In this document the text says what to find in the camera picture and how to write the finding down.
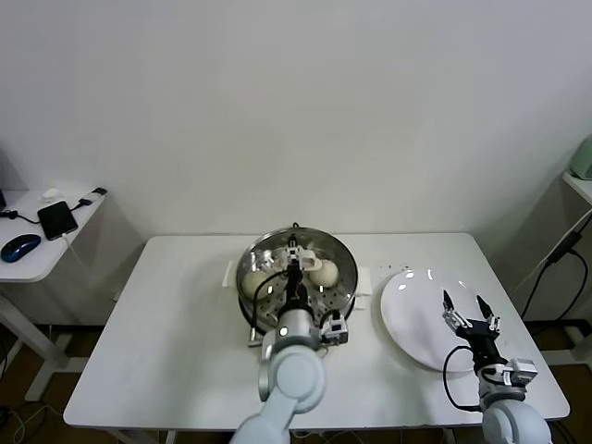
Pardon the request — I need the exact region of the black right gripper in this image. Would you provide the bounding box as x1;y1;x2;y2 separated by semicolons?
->
441;289;509;367

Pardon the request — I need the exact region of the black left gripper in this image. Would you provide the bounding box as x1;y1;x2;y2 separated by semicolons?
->
281;234;311;316

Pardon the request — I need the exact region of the white steamed baozi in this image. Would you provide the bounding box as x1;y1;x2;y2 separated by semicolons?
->
308;259;341;286
241;270;274;300

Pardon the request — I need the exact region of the steel steamer basket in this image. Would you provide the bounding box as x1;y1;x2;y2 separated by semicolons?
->
235;227;360;339

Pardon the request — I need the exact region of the white round plate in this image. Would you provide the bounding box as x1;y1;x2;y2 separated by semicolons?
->
379;268;497;374

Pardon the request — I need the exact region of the black power adapter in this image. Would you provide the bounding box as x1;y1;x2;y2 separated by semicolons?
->
547;230;582;265

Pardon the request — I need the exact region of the mint green appliance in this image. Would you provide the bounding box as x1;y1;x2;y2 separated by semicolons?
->
567;133;592;180

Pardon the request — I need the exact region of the black usb adapter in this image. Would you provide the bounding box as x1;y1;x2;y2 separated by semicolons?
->
69;186;108;212

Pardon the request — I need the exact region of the black smartphone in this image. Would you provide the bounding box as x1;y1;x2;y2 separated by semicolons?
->
37;201;79;241

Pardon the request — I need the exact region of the white side table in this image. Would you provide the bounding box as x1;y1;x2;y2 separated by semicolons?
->
0;188;108;403

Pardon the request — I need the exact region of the blue computer mouse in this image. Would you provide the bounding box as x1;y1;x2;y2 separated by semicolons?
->
0;234;42;264

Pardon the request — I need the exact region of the black adapter cable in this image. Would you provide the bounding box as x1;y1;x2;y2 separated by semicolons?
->
520;248;587;321

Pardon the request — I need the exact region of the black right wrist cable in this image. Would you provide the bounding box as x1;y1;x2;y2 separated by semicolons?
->
441;345;486;412

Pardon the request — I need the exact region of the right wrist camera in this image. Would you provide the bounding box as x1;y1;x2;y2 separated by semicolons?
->
500;358;538;389

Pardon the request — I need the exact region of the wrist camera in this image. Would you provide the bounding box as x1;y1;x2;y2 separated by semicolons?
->
321;314;352;347
500;358;538;389

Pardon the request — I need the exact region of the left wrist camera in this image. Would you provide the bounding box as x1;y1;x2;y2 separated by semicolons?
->
321;314;352;347

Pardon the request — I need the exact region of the white hanging cable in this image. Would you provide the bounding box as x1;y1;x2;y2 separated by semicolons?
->
513;215;592;292

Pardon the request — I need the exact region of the white phone cable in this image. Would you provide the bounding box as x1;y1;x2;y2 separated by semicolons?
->
59;233;93;278

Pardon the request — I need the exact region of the black desk cable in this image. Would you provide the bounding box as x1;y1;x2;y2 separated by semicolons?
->
0;208;41;227

